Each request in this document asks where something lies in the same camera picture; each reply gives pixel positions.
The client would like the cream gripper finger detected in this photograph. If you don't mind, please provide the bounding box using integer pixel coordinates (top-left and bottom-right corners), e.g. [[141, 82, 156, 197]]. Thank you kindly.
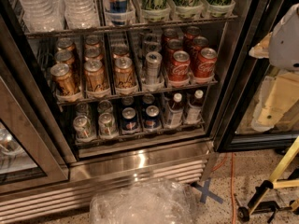
[[249, 33, 272, 59]]

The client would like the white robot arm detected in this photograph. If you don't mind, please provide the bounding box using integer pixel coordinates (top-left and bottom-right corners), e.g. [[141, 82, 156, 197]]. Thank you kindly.
[[249, 4, 299, 132]]

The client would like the right fridge glass door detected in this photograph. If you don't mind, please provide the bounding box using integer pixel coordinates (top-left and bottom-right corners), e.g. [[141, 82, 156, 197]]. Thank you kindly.
[[210, 0, 298, 152]]

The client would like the front right red cola can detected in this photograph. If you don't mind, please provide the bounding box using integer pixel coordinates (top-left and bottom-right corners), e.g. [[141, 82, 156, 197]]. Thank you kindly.
[[193, 48, 217, 78]]

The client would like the red cola can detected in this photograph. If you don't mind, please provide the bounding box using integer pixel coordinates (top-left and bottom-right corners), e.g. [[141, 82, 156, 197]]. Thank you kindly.
[[168, 50, 191, 81], [193, 48, 217, 78]]

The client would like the front left red cola can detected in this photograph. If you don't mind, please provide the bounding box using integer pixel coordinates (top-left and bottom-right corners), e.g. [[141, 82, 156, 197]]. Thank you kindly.
[[168, 50, 191, 81]]

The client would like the slim silver can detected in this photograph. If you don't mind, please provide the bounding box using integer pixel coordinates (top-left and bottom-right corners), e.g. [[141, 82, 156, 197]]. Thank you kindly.
[[145, 51, 163, 85]]

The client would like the front right dark blue can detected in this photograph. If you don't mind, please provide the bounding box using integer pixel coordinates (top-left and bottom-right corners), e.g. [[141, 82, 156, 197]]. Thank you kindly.
[[145, 105, 160, 129]]

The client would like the dark blue can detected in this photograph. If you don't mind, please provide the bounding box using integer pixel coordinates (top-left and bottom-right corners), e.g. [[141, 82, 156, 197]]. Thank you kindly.
[[121, 107, 138, 132], [145, 105, 160, 129]]

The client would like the front right gold can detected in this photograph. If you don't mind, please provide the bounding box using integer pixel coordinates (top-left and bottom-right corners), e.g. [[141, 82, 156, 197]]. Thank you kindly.
[[114, 57, 136, 89]]

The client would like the gold can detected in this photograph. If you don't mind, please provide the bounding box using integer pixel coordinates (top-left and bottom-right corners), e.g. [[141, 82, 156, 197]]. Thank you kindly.
[[50, 63, 79, 96], [84, 48, 104, 61], [84, 61, 108, 92], [112, 44, 130, 59], [54, 49, 76, 66], [114, 57, 136, 89]]

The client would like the front left dark blue can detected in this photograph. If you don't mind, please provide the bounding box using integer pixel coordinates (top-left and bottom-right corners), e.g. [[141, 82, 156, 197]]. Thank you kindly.
[[121, 107, 138, 132]]

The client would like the blue silver energy can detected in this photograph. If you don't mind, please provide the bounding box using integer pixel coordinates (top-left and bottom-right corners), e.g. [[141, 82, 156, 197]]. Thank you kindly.
[[103, 0, 135, 26]]

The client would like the stainless steel fridge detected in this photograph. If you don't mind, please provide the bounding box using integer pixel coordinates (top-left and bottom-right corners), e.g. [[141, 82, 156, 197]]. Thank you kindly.
[[0, 0, 260, 224]]

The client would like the front middle gold can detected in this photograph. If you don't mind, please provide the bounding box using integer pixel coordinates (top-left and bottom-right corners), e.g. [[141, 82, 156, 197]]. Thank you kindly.
[[84, 61, 108, 92]]

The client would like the front right silver green can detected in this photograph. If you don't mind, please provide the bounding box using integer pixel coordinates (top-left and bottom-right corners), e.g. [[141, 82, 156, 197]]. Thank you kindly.
[[98, 112, 117, 136]]

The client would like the silver green can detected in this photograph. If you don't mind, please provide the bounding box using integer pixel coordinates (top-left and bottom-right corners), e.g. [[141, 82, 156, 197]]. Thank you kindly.
[[73, 115, 93, 139], [98, 112, 117, 136]]

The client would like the front left silver green can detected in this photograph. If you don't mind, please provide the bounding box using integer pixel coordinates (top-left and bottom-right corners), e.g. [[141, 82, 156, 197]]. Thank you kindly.
[[73, 115, 93, 139]]

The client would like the front left gold can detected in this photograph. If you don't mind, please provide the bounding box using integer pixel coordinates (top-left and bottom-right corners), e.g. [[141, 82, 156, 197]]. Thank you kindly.
[[50, 63, 79, 96]]

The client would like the left fridge door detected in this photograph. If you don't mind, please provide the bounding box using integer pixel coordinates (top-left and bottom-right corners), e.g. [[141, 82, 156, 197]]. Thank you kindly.
[[0, 58, 68, 195]]

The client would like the right white cap bottle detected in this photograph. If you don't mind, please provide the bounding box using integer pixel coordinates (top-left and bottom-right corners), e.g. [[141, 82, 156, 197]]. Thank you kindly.
[[185, 90, 204, 124]]

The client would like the white cap bottle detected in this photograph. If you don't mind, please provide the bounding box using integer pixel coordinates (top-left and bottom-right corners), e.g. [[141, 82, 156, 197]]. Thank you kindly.
[[185, 90, 204, 124], [164, 93, 183, 128]]

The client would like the left white cap bottle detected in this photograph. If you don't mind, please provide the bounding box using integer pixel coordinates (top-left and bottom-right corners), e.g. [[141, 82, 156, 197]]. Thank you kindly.
[[164, 93, 183, 128]]

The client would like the yellow black stand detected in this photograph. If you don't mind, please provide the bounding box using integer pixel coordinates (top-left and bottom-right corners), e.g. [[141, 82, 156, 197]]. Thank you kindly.
[[237, 142, 299, 224]]

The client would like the blue tape cross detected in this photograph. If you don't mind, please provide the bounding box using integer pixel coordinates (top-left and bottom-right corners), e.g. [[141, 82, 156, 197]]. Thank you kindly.
[[192, 178, 223, 204]]

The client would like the clear plastic bag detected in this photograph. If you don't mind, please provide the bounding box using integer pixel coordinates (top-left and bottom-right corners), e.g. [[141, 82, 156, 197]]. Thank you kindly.
[[90, 179, 197, 224]]

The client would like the right clear water bottle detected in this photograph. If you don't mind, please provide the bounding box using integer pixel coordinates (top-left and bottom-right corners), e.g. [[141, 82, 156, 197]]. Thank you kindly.
[[64, 0, 100, 29]]

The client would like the clear water bottle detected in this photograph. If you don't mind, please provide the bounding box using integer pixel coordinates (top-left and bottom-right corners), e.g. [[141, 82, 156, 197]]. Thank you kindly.
[[19, 0, 64, 33], [64, 0, 100, 29]]

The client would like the left clear water bottle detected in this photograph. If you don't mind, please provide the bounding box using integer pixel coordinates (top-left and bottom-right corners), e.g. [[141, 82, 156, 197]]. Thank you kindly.
[[19, 0, 64, 33]]

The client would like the orange cable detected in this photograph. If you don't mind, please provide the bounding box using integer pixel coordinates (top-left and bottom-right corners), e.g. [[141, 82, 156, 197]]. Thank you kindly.
[[212, 152, 237, 224]]

